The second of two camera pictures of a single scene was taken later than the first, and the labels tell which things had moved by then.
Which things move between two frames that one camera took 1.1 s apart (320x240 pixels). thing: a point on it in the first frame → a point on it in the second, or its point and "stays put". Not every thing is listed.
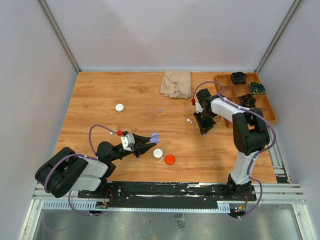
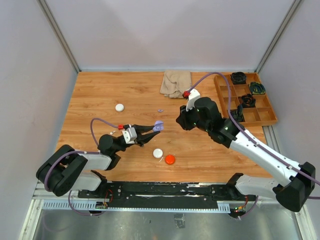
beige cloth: [177, 84] stays put
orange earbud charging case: [170, 159] stays put
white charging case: [158, 153] stays put
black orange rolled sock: [247, 100] stays put
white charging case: [119, 107] stays put
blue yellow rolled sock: [257, 88] stays put
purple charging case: [155, 138] → [159, 126]
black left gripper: [139, 148] → [142, 139]
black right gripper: [204, 127] → [182, 119]
